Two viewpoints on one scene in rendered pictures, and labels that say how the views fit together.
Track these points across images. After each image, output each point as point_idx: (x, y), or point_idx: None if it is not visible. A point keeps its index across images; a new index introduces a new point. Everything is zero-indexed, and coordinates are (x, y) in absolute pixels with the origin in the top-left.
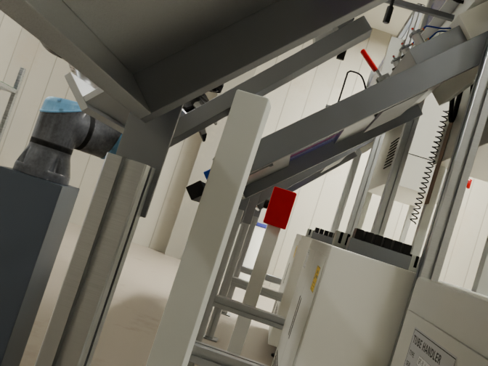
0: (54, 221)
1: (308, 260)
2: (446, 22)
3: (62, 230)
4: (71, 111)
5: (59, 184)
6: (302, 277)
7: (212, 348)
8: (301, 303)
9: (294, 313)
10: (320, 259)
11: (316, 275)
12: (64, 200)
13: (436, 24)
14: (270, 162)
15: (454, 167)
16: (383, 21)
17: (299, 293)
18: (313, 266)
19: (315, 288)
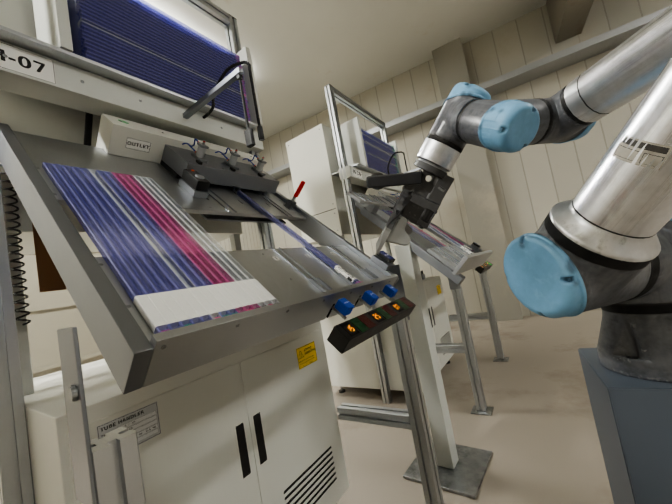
0: (594, 409)
1: (192, 400)
2: (161, 104)
3: (620, 467)
4: None
5: (588, 350)
6: (172, 442)
7: (388, 409)
8: (276, 404)
9: (236, 454)
10: (300, 341)
11: (310, 350)
12: (591, 382)
13: (132, 83)
14: None
15: None
16: (263, 138)
17: (217, 439)
18: (267, 366)
19: (322, 352)
